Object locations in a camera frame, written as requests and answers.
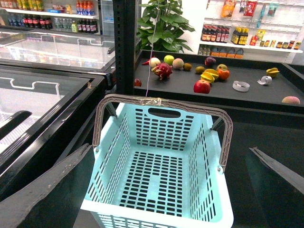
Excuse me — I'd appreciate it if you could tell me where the pinkish peach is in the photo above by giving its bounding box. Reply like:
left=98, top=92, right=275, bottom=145
left=172, top=58, right=184, bottom=69

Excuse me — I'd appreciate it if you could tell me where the brown kiwi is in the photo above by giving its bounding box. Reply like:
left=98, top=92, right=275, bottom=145
left=183, top=63, right=192, bottom=71
left=195, top=66, right=205, bottom=75

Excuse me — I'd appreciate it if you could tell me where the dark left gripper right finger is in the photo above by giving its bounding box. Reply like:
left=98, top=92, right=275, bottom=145
left=249, top=147, right=304, bottom=194

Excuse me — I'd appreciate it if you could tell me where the white drinks shelf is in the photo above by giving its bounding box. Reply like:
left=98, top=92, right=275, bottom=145
left=0, top=0, right=101, bottom=34

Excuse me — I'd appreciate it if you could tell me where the white sauce bottle shelf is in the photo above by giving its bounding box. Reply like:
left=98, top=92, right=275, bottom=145
left=198, top=0, right=304, bottom=63

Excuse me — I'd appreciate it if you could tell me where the red-green mango fruit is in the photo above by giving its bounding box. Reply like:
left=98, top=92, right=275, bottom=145
left=217, top=64, right=228, bottom=71

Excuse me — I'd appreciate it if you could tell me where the black fruit display tray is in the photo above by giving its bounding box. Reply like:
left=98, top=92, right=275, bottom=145
left=134, top=51, right=304, bottom=114

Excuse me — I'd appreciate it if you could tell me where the brown kiwi right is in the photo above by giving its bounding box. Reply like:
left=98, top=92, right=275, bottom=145
left=195, top=66, right=205, bottom=75

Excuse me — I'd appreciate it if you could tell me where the orange persimmon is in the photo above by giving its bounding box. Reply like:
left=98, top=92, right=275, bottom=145
left=218, top=68, right=230, bottom=80

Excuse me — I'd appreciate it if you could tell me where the yellow star fruit far right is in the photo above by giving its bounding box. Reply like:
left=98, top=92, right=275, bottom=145
left=266, top=67, right=280, bottom=78

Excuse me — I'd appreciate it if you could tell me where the thin hanging cord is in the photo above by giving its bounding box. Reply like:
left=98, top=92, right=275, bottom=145
left=146, top=0, right=159, bottom=97

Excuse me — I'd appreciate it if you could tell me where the brown kiwi left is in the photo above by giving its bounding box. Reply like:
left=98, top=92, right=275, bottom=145
left=183, top=63, right=192, bottom=71

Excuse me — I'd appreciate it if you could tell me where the white tape roll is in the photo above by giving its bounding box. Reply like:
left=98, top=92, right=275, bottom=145
left=232, top=81, right=250, bottom=92

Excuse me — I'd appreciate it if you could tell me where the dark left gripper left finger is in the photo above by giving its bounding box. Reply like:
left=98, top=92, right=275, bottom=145
left=0, top=143, right=92, bottom=228

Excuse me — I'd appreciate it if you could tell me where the green potted plant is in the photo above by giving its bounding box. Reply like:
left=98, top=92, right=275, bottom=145
left=137, top=0, right=195, bottom=53

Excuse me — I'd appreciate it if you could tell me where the yellow star fruit behind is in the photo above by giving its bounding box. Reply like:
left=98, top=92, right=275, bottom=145
left=205, top=69, right=219, bottom=80

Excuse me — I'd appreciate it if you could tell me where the red apple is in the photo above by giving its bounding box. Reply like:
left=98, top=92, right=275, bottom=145
left=193, top=80, right=211, bottom=94

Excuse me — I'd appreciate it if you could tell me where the pale peach front right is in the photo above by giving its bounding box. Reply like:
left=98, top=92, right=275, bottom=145
left=282, top=96, right=301, bottom=105

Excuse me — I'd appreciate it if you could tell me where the white round fruit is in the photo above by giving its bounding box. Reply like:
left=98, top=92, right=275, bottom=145
left=149, top=57, right=161, bottom=68

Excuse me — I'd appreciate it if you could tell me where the yellow star fruit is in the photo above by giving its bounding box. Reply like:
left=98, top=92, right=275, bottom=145
left=205, top=69, right=219, bottom=80
left=266, top=67, right=280, bottom=78
left=200, top=72, right=215, bottom=83

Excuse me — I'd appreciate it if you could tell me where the black metal shelf post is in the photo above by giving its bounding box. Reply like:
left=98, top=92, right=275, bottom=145
left=113, top=0, right=139, bottom=95

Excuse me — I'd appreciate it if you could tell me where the pink dragon fruit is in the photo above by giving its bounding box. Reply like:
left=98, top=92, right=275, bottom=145
left=152, top=63, right=172, bottom=80

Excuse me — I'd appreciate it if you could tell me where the glass top chest freezer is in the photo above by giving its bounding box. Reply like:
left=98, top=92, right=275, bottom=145
left=0, top=30, right=115, bottom=200

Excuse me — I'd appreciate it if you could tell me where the green apple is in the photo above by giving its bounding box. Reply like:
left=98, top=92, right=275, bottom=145
left=163, top=55, right=175, bottom=66

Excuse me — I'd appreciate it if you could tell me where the light blue plastic shopping basket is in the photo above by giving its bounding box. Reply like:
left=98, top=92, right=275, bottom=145
left=81, top=95, right=234, bottom=228

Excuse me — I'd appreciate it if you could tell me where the small dark red fruit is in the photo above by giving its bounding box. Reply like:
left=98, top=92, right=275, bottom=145
left=134, top=78, right=142, bottom=87

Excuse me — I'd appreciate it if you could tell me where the yellow star fruit front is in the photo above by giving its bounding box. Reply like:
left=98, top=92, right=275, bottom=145
left=200, top=72, right=215, bottom=83

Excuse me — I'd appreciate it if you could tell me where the red chili pepper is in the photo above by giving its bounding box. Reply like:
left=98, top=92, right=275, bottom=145
left=142, top=59, right=151, bottom=66

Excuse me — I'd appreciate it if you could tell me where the dark purple fruit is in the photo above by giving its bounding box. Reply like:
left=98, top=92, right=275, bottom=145
left=205, top=57, right=216, bottom=67

